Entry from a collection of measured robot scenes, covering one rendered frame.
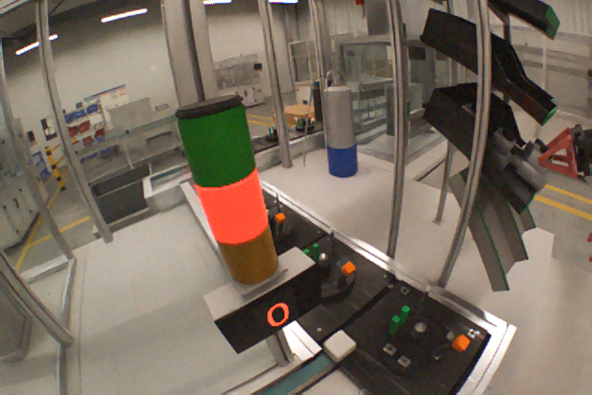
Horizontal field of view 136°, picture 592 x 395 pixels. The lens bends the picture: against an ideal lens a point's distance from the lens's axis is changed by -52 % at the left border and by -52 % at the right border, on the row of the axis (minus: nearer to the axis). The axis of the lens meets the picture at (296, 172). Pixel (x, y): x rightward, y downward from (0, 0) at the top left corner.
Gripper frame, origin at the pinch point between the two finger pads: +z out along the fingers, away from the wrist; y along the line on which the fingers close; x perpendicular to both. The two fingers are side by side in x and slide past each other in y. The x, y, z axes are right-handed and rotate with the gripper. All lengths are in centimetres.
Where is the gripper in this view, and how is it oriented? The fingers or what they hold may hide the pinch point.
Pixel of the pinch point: (543, 156)
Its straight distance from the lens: 52.6
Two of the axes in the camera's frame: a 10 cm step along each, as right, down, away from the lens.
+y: -8.3, 3.4, -4.4
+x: 3.8, 9.3, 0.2
